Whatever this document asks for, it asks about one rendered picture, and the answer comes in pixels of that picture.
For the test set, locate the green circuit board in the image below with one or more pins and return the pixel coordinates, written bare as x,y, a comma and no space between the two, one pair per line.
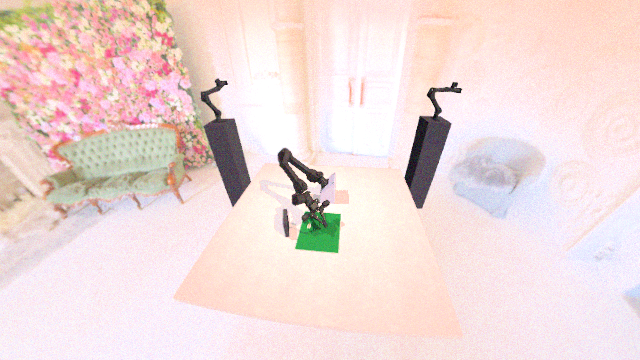
324,239

